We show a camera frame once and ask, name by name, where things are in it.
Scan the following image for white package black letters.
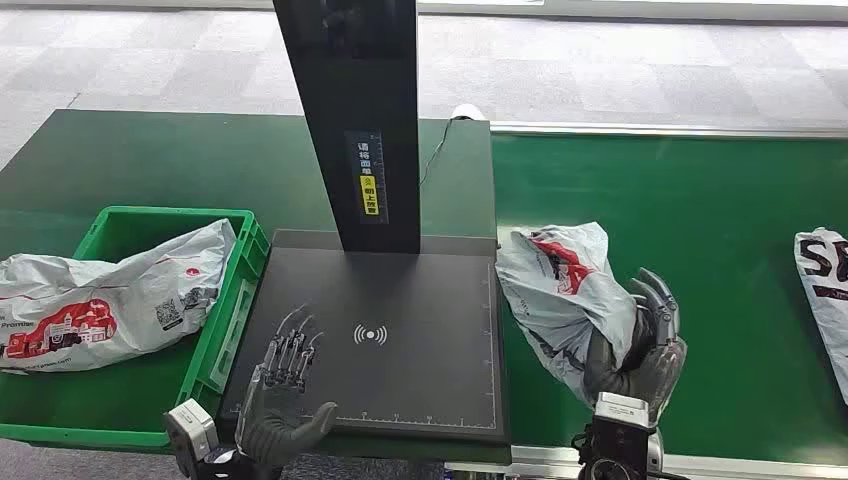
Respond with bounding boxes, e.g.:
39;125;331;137
793;227;848;406

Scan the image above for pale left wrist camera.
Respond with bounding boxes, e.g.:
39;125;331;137
162;398;221;480

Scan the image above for silver conveyor side rail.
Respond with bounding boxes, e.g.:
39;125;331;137
489;121;848;141
443;444;848;480

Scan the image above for dark green table cover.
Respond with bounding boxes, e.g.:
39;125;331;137
0;108;513;466

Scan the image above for black inbound scanner machine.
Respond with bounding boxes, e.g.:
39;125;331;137
219;0;510;444

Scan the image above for grey package red city print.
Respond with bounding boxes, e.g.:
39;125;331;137
0;218;238;375

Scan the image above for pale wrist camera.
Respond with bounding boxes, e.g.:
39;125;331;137
593;391;653;430
162;398;221;480

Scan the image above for grey package red logo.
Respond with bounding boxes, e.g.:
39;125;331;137
495;222;641;407

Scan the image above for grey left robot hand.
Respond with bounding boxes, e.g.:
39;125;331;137
235;303;340;469

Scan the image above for thin black cable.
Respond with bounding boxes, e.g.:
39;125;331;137
418;118;456;187

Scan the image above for green conveyor belt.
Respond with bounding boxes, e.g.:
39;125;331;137
490;132;848;466

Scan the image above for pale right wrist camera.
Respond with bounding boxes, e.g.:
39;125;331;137
593;391;653;430

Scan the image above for green plastic crate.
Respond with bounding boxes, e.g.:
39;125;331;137
0;205;272;456

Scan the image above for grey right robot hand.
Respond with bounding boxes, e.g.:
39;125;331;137
582;267;689;426

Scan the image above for black yellow instruction sticker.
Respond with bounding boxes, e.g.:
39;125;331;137
345;130;390;225

